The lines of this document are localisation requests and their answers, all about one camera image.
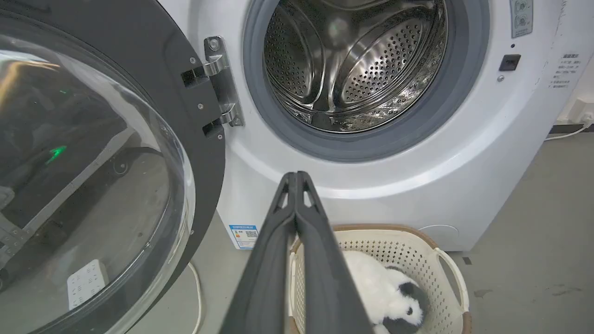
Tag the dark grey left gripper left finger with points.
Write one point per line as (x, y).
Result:
(264, 278)

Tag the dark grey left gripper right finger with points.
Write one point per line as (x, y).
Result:
(325, 278)

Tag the white front-load washing machine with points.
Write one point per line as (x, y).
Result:
(417, 185)

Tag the washer door with glass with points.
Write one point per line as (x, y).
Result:
(93, 162)

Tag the black and white panda plush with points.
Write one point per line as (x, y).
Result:
(390, 292)

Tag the cream perforated laundry basket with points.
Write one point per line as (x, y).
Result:
(417, 260)

